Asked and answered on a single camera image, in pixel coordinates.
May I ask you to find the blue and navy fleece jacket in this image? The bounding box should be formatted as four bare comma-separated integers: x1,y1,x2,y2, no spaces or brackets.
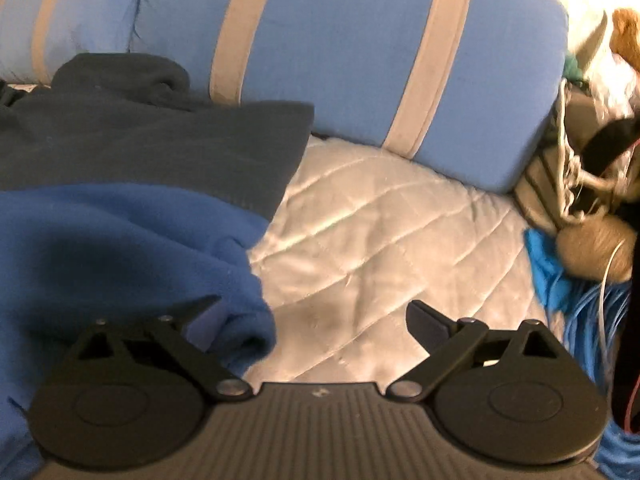
0,54,316,480

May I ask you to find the beige plush toy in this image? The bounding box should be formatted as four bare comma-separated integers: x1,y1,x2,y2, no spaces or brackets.
557,215,636,281

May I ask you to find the clear plastic bag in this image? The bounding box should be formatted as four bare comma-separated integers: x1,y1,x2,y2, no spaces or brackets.
585,55,640,116

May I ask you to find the blue cable bundle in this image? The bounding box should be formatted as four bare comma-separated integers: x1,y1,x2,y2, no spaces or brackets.
565,275,640,480

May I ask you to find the bright blue cloth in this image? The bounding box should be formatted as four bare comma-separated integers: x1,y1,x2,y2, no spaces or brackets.
522,227,573,313

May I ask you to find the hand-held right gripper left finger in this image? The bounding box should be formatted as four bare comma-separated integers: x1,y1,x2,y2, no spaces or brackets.
65,295,253,402

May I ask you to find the beige striped bag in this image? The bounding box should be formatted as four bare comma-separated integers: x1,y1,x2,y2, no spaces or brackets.
515,80,601,233

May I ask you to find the brown teddy bear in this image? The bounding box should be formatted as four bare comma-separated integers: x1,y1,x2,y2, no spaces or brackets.
610,7,640,68

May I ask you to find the black backpack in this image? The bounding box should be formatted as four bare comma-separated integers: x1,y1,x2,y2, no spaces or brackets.
580,117,640,433

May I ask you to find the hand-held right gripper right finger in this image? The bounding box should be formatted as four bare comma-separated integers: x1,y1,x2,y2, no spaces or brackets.
387,300,576,402

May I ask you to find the blue striped pillow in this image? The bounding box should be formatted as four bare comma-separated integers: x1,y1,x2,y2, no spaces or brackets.
0,0,151,86
130,0,571,196

